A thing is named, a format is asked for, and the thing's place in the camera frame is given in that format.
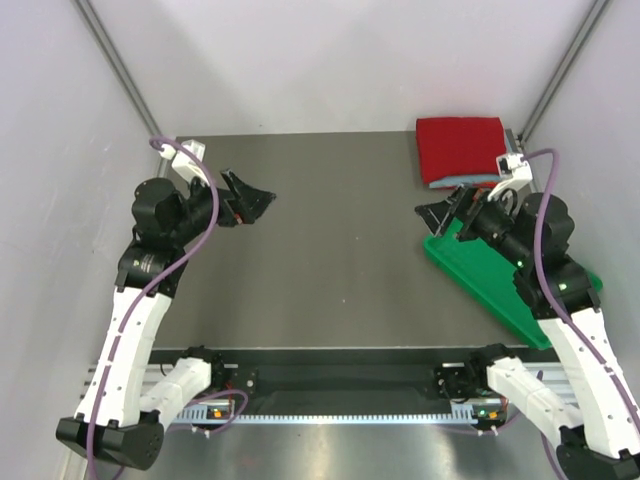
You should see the aluminium frame rail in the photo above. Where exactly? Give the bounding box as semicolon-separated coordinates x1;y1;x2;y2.
84;362;569;396

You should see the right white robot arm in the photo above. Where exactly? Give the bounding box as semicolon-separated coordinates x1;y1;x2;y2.
415;187;639;479

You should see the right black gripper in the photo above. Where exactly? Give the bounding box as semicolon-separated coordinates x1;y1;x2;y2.
414;182;533;267

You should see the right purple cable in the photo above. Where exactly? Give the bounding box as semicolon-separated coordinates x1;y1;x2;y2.
519;148;640;480

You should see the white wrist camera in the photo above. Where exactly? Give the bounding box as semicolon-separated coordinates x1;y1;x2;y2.
160;139;210;187
488;153;533;201

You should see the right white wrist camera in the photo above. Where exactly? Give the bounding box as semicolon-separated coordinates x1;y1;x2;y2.
488;153;533;201

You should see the red t shirt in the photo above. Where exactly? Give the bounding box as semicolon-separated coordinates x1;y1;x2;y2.
415;117;506;186
452;185;491;195

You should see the purple cable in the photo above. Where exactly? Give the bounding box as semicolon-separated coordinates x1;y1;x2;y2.
519;148;640;480
85;135;249;480

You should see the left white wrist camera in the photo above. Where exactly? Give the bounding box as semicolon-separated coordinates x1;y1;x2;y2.
160;139;210;187

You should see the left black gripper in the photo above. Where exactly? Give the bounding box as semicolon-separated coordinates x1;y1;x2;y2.
169;168;275;246

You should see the aluminium frame post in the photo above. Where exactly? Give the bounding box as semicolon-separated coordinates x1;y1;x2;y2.
517;0;613;147
71;0;161;136

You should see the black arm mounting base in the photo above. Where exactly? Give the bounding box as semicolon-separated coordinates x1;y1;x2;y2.
149;344;531;416

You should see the folded blue t shirt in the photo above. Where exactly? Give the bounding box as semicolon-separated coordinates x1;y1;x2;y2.
428;128;520;189

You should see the right aluminium frame post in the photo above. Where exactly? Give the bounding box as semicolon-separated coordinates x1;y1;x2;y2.
517;0;613;147

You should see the left aluminium frame post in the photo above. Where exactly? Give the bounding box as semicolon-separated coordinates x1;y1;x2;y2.
71;0;161;136

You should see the folded red t shirt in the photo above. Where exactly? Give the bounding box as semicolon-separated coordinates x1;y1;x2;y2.
452;185;491;195

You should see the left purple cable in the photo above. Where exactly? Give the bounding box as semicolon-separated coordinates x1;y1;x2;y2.
85;135;249;480

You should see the slotted grey cable duct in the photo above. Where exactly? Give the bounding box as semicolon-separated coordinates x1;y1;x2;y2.
171;400;508;429

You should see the green plastic tray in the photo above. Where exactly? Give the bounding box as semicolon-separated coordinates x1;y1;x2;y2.
422;219;604;350

